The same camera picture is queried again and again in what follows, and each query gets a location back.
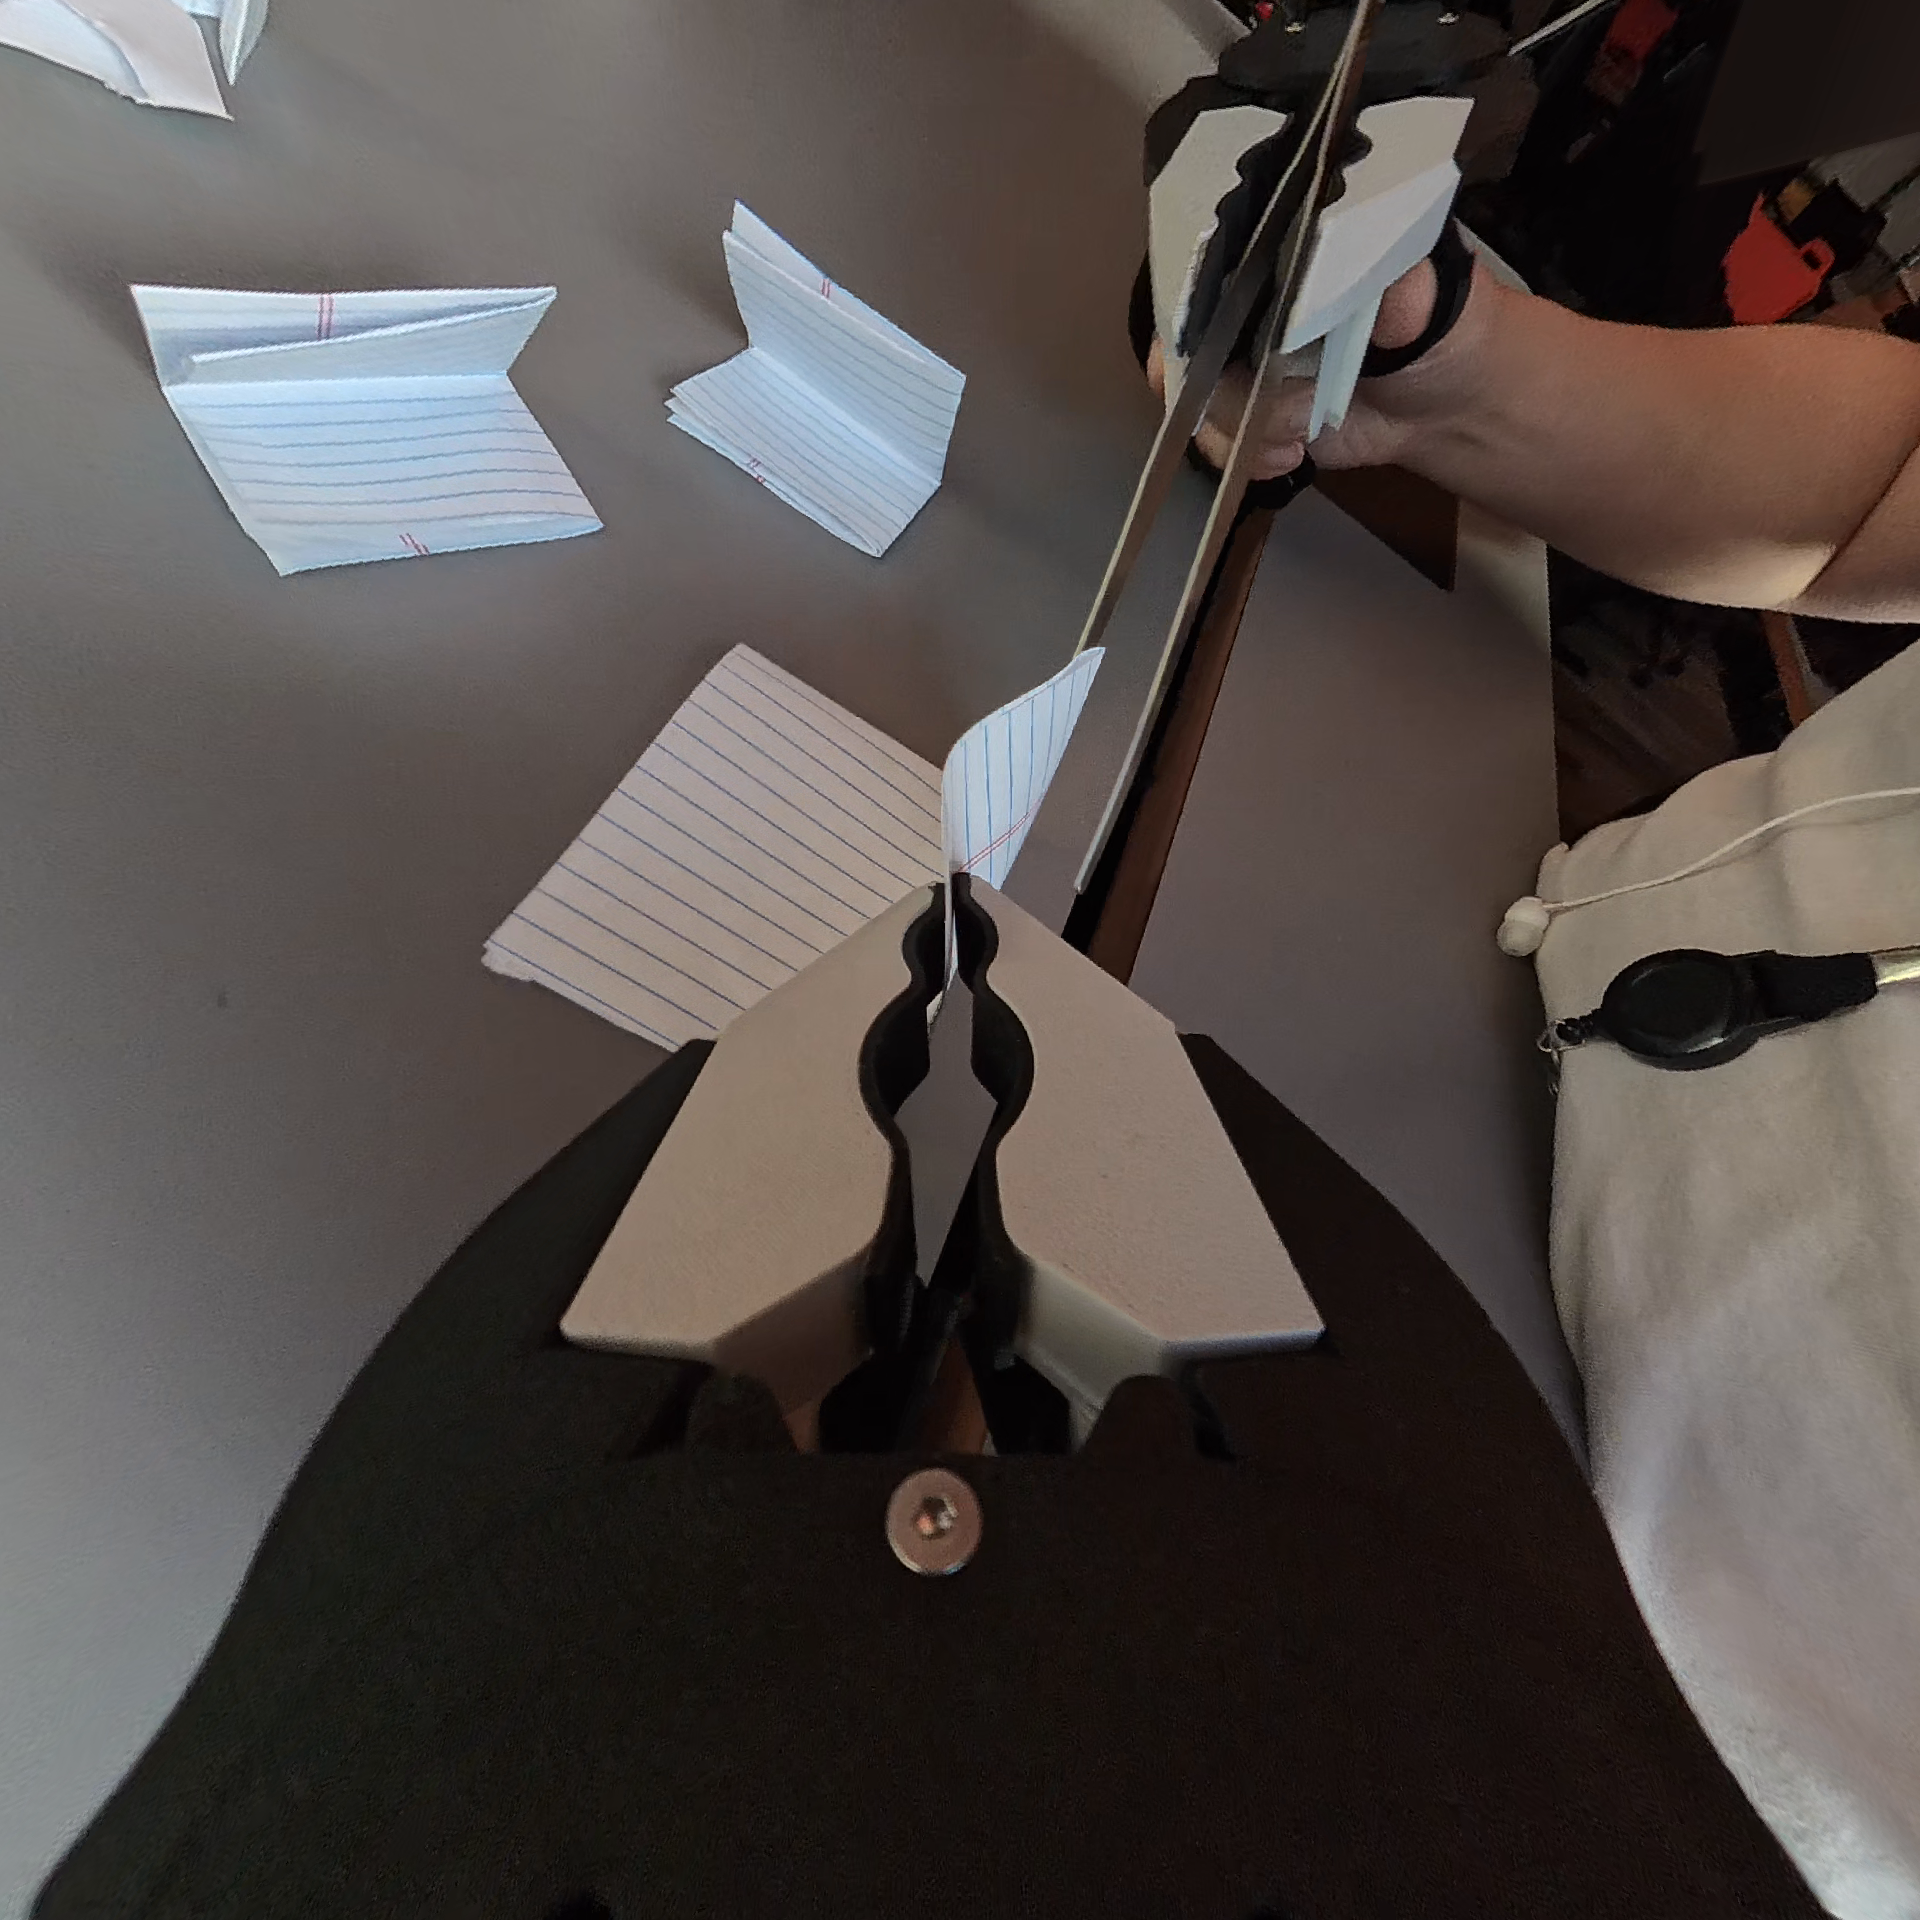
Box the beige shirt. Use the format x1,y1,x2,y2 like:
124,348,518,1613
1542,637,1920,1920

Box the person's right forearm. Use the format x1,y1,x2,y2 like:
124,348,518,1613
1439,277,1920,623

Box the grey desk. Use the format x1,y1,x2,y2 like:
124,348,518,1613
1140,495,1592,1441
0,0,1278,1920

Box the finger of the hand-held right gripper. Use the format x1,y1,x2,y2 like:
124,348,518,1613
1274,94,1472,359
1146,107,1309,360

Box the crumpled white paper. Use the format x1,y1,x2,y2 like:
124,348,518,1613
0,0,233,119

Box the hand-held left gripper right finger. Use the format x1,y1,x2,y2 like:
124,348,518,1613
957,883,1328,1456

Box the lined paper sheet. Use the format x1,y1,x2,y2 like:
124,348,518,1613
665,199,969,559
481,644,1105,1052

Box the metal tweezers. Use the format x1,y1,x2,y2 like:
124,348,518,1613
1071,0,1382,897

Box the person's right hand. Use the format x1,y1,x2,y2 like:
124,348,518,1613
1146,262,1501,484

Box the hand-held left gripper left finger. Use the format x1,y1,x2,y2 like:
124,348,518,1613
557,883,962,1456

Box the white grid-creased folded paper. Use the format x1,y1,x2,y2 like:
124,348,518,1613
130,286,606,577

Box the black badge reel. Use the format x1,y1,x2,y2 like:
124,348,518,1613
1545,949,1764,1071

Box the white drawstring cord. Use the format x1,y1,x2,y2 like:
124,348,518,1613
1494,784,1920,956

